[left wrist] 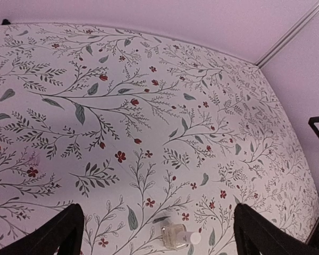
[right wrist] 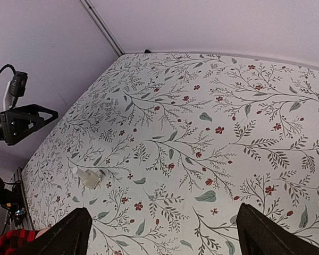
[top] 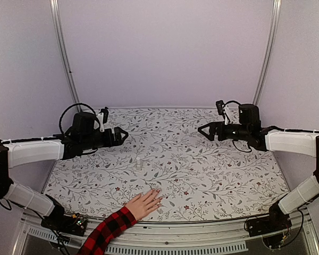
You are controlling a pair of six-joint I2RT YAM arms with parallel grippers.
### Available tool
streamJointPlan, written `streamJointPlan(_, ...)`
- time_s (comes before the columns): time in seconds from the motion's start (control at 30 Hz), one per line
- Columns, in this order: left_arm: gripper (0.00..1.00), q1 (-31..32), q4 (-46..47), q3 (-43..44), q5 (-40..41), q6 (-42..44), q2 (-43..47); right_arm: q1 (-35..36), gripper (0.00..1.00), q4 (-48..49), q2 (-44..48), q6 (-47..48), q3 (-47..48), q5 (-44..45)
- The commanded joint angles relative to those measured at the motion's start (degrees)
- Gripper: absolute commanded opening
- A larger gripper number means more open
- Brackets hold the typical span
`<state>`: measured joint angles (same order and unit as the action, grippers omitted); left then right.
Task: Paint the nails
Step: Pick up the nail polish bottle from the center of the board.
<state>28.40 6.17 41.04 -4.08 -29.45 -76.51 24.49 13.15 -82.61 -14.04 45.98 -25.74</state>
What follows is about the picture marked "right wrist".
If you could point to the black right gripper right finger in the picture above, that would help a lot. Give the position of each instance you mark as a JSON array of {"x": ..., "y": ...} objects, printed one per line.
[{"x": 259, "y": 235}]

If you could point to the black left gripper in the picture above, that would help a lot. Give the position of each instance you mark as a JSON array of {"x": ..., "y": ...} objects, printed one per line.
[{"x": 18, "y": 123}]

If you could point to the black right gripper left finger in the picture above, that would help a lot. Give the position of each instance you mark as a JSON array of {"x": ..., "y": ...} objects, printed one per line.
[{"x": 68, "y": 236}]

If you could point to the clear nail polish bottle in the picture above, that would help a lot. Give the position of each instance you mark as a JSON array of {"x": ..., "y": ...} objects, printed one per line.
[{"x": 89, "y": 178}]

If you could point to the red black plaid sleeve forearm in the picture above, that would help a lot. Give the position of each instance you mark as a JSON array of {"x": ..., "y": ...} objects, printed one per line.
[{"x": 15, "y": 239}]

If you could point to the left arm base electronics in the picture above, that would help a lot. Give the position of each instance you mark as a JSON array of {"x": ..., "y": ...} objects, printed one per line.
[{"x": 12, "y": 200}]

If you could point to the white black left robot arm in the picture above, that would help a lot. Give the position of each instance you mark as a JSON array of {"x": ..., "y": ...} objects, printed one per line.
[{"x": 18, "y": 123}]

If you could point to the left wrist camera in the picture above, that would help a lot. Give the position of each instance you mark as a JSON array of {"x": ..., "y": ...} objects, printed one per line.
[{"x": 14, "y": 90}]

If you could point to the aluminium corner post left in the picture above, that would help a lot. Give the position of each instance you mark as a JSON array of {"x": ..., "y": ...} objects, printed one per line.
[{"x": 102, "y": 26}]

